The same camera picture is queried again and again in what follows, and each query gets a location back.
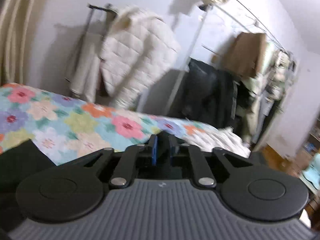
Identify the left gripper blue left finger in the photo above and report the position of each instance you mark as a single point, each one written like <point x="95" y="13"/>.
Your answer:
<point x="152" y="148"/>

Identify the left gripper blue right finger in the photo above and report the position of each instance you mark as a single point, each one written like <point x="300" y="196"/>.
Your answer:
<point x="173" y="148"/>

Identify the black knit garment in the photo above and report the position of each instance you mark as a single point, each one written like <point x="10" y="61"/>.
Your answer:
<point x="17" y="164"/>

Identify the metal clothes rack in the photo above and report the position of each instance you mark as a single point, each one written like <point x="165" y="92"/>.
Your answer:
<point x="207" y="35"/>

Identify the black hanging coat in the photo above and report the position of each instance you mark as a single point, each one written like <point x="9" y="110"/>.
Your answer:
<point x="213" y="96"/>

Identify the floral patterned bed quilt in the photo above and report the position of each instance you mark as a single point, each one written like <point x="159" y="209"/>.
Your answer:
<point x="65" y="128"/>

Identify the beige hanging garment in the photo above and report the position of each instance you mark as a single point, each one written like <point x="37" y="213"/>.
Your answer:
<point x="85" y="78"/>

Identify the white quilted puffer jacket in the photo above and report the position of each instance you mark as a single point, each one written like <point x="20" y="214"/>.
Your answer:
<point x="137" y="51"/>

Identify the brown hanging garment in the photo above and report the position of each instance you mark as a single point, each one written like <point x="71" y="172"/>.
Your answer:
<point x="246" y="54"/>

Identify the cream curtain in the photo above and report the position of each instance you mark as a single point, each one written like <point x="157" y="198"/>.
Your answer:
<point x="15" y="17"/>

